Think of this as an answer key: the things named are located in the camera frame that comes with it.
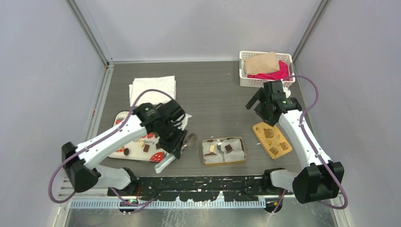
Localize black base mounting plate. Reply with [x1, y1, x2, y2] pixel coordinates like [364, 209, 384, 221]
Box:
[105, 175, 284, 202]

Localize white square chocolate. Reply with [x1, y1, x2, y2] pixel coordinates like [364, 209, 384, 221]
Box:
[138, 140, 145, 148]

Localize white plastic basket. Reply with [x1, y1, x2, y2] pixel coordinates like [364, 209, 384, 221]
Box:
[239, 51, 296, 89]

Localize white folded towel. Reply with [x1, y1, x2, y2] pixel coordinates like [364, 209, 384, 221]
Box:
[129, 76, 176, 106]

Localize white paper liner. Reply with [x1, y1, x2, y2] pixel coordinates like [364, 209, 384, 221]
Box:
[203, 138, 245, 164]

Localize gold tin box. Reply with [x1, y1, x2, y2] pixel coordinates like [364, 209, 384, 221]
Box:
[201, 136, 247, 166]

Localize dark square chocolate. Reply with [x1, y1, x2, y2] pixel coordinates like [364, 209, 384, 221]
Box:
[225, 145, 233, 153]

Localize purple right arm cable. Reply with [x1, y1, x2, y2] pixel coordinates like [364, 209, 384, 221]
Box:
[271, 75, 349, 215]

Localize beige cloth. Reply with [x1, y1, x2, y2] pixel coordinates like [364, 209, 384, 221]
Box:
[244, 52, 279, 75]

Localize pink red cloth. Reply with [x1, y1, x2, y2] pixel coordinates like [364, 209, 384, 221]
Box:
[247, 61, 289, 80]

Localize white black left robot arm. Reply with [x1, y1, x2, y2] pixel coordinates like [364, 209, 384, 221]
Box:
[61, 100, 187, 195]

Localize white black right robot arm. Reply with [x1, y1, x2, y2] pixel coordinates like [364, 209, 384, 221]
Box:
[245, 80, 344, 204]

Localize gold bear print lid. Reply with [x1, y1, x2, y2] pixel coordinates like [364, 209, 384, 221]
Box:
[252, 122, 293, 159]

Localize brown square chocolate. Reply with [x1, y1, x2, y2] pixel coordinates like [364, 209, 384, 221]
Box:
[143, 144, 150, 153]

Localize silver metal tongs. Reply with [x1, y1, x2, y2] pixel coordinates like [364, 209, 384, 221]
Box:
[154, 133, 199, 174]

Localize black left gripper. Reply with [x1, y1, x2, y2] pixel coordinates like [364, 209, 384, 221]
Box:
[158, 121, 188, 158]

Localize white strawberry print tray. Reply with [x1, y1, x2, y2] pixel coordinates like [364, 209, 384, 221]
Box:
[106, 110, 189, 164]

